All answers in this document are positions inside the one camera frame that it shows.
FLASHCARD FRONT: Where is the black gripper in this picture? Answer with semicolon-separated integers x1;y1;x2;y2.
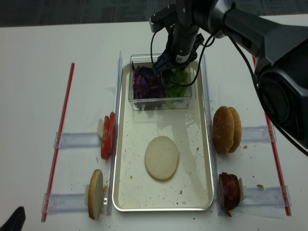
154;24;204;77

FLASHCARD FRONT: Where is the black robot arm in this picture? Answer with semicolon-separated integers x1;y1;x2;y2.
149;0;308;154

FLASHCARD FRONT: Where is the green lettuce pile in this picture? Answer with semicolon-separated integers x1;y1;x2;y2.
163;69;188;98

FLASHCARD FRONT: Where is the rear red tomato slice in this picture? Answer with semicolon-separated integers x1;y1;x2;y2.
108;112;116;153

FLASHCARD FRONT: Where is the red tomato slice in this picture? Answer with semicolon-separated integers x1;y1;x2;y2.
101;116;111;160
108;112;116;153

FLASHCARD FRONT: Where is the white tomato pusher block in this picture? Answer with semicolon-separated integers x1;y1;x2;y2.
97;119;104;141

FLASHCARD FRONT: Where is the front red tomato slice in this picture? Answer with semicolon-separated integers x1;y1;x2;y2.
101;116;111;160

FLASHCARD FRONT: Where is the brown meat patty stack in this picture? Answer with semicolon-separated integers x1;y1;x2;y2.
218;172;241;217

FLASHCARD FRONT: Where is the clear plastic container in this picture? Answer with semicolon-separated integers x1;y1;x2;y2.
128;54;196;110

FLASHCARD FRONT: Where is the purple shredded cabbage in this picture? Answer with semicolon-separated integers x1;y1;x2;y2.
131;63;166;99

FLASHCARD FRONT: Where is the front sesame bun top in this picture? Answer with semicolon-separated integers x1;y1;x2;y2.
212;106;235;154

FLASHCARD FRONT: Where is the sesame bun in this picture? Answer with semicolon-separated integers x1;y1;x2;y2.
212;106;235;154
229;107;242;153

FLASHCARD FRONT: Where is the rear sesame bun top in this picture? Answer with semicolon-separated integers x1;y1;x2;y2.
229;107;242;153

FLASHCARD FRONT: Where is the bottom bun slice on tray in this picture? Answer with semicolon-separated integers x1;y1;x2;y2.
144;136;180;181

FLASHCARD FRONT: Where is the right red strip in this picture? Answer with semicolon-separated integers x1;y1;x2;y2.
251;55;291;216

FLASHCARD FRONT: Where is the red strip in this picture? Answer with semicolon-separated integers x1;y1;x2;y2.
41;63;75;223
251;55;291;216

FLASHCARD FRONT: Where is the silver metal tray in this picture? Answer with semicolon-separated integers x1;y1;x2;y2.
112;64;214;212

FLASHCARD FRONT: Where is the white patty pusher block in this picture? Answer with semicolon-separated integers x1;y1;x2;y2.
238;178;247;202

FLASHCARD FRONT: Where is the upright bun slice left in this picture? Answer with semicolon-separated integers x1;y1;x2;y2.
88;169;103;220

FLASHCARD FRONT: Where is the left red strip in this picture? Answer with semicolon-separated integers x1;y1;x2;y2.
41;63;75;223

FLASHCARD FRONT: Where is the black object bottom left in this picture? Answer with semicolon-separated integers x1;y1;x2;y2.
0;206;26;231

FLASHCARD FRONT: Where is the clear vertical rail right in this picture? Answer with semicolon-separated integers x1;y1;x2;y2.
199;54;225;216

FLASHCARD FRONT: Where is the clear vertical rail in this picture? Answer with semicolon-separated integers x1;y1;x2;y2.
199;54;225;216
105;51;123;216

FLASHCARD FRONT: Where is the black cable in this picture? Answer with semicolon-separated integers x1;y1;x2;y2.
150;24;308;154

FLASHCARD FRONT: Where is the clear rail upper right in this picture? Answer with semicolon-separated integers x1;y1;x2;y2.
241;125;276;143

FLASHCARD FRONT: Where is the clear vertical rail left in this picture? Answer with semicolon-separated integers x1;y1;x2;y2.
105;51;123;216

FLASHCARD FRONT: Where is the clear rail upper left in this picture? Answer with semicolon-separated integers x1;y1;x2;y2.
53;132;101;149

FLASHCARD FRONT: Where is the clear rail lower right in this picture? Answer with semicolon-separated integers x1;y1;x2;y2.
240;186;292;207

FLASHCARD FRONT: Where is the clear rail lower left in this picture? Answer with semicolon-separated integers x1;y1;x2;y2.
41;193;88;214

